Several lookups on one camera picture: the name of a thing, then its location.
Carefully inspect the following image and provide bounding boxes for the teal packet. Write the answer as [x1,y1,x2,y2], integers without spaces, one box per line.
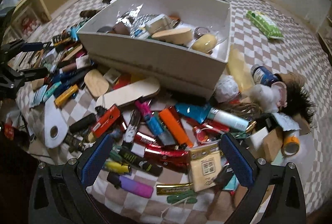
[175,103,212,124]

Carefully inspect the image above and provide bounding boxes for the cream box with string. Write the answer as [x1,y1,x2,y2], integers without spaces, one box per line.
[145,14,172,33]

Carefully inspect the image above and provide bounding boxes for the purple lighter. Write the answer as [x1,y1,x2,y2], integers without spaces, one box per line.
[121,177,154,199]

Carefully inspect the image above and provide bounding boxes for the wooden oval block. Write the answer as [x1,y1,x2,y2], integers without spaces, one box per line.
[152,28,193,45]

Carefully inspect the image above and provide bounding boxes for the white fluffy toy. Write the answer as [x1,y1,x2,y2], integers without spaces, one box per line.
[249,84,279,113]

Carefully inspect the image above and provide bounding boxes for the red orange carton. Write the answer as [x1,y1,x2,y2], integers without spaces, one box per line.
[91,105,121,138]

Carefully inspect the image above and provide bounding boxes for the black foam cylinder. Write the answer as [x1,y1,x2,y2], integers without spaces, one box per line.
[69,113,97,134]

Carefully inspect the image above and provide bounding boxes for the clear crinkled plastic bag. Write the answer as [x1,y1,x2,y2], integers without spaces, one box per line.
[114,4,156,33]

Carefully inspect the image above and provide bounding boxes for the white paper ball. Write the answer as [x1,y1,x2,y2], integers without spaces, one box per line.
[215,76,239,103]

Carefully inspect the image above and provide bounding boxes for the black haired troll doll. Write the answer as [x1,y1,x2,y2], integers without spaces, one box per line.
[275,72,318,134]

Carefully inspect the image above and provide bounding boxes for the clear box with red print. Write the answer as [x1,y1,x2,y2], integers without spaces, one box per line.
[12,5,51,40]

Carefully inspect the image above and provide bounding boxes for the yellow translucent bottle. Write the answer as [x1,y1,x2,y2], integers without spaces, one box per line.
[226,44,255,92]

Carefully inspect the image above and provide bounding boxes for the pale blue paper packet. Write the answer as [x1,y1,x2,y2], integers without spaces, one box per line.
[272,112,301,132]

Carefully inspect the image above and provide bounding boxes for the small white carton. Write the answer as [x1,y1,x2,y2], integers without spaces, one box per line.
[104,69,121,85]

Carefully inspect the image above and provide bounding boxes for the white tube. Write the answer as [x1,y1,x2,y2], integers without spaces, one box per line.
[207,108,249,132]

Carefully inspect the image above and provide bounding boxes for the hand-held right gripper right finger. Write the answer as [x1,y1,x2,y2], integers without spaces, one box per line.
[220,133,306,224]

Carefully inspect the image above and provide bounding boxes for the yellow tape roll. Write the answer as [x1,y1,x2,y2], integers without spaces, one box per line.
[282,129,301,157]

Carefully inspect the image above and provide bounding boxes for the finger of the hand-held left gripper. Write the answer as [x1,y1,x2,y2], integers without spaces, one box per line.
[16,66,50,82]
[5,40,51,59]

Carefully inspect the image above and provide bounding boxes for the black gold patterned knife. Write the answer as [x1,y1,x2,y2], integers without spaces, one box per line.
[62,133,96,153]

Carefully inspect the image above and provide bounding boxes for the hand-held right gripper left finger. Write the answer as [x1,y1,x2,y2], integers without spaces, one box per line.
[28,133,114,224]

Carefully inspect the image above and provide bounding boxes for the red foil packet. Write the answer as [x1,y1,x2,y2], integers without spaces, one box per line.
[135,133,191,174]

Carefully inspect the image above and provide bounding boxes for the blue labelled bottle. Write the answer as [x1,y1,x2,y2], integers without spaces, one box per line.
[251,65,281,86]

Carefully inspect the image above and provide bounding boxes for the white cardboard box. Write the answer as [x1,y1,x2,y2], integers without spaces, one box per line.
[77,0,231,100]

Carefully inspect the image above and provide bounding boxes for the checkered bedsheet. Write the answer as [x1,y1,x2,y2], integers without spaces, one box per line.
[16,0,332,224]

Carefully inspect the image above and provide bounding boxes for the blue white mask packet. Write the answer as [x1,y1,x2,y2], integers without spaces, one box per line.
[133,27,151,38]

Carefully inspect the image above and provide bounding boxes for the brown fur tail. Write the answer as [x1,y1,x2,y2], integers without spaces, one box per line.
[80,10,100,19]

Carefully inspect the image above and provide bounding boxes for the pale wooden oval plate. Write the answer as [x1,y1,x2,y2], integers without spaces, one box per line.
[84,69,109,99]

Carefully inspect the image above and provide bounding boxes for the brown cardboard block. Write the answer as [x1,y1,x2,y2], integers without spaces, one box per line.
[255,127,284,162]

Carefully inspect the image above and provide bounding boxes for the black tube gold print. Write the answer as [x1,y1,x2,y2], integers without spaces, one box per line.
[118,149,164,176]

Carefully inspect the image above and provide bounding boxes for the yellow sponge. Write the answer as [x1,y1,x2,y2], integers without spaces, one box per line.
[190,32,223,55]

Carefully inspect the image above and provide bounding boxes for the green tissue packet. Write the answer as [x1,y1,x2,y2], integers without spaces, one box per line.
[246,10,284,40]

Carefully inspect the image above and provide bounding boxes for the long pale wooden board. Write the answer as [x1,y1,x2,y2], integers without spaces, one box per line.
[96,77,161,110]

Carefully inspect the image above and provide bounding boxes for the beige card packet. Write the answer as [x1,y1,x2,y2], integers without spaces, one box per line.
[189,143,223,193]

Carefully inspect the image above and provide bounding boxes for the gold foil bar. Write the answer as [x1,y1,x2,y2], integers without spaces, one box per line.
[156,183,194,196]

